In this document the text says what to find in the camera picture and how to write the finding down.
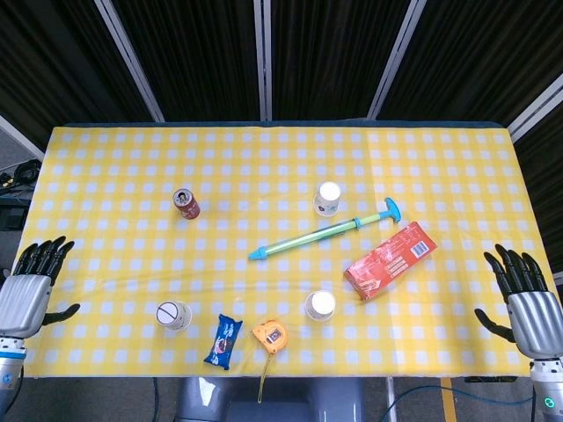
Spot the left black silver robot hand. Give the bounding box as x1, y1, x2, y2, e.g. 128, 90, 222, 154
0, 236, 82, 340

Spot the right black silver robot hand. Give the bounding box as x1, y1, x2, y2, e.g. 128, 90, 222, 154
473, 244, 563, 360

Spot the paper cup with black line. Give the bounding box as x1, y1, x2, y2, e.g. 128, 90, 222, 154
155, 300, 194, 331

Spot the paper cup with blue flowers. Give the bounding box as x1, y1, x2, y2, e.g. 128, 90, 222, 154
312, 181, 342, 217

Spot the orange cardboard box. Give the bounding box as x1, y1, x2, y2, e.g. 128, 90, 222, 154
343, 221, 439, 302

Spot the white table leg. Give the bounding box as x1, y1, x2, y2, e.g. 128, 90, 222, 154
384, 376, 398, 422

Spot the red drink can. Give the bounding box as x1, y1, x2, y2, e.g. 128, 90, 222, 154
172, 187, 201, 220

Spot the blue cookie packet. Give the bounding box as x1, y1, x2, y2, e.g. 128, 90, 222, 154
202, 313, 244, 371

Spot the paper cup with green flowers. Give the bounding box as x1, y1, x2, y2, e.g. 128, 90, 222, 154
304, 290, 337, 324

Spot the green blue water squirter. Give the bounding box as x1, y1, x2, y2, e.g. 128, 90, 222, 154
248, 197, 402, 262

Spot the black pleated curtain panel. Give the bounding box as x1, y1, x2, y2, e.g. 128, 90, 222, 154
378, 0, 563, 127
270, 0, 413, 120
0, 0, 157, 140
113, 0, 261, 123

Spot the orange tape measure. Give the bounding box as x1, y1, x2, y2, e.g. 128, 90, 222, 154
251, 319, 290, 404

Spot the grey robot torso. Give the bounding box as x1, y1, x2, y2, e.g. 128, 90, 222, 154
175, 376, 366, 422

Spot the yellow white checkered tablecloth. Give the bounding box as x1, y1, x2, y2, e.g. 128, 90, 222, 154
19, 126, 545, 378

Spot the blue floor cable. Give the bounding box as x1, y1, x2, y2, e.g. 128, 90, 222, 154
386, 382, 536, 422

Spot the black cable bundle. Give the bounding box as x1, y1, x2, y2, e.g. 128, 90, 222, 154
0, 160, 44, 194

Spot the white partition post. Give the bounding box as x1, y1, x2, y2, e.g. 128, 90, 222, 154
0, 113, 46, 162
252, 0, 274, 122
367, 0, 426, 120
504, 72, 563, 142
94, 0, 166, 123

